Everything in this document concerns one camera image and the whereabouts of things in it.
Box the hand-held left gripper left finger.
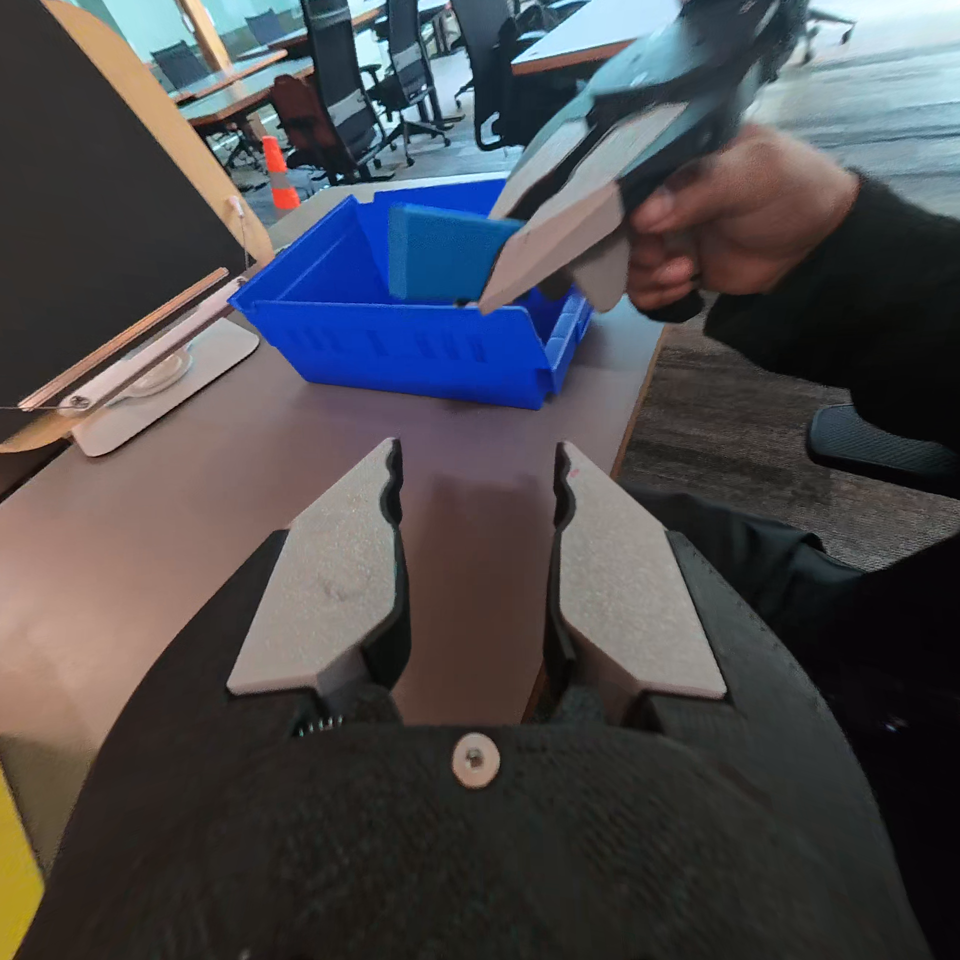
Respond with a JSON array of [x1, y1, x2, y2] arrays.
[[226, 437, 412, 696]]

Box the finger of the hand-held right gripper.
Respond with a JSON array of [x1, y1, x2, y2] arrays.
[[477, 103, 687, 315], [487, 112, 601, 226]]

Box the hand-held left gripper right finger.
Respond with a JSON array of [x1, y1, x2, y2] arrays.
[[546, 441, 729, 726]]

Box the blue block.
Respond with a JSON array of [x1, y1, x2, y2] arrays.
[[387, 202, 526, 305]]

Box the blue plastic bin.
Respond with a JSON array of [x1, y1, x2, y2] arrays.
[[228, 177, 594, 411]]

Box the yellow plastic bin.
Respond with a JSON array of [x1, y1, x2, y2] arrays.
[[0, 765, 46, 960]]

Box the person's right forearm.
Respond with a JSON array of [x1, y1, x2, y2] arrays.
[[705, 172, 960, 444]]

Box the person's right hand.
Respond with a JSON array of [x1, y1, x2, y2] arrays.
[[626, 123, 860, 312]]

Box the black office chair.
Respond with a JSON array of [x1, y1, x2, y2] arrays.
[[450, 0, 543, 151], [382, 0, 451, 166], [300, 0, 399, 185]]

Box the person's leg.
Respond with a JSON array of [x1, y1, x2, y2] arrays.
[[626, 487, 960, 751]]

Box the brown office chair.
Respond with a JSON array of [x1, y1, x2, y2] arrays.
[[270, 73, 339, 174]]

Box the orange traffic cone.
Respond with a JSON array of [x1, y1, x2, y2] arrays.
[[261, 135, 301, 211]]

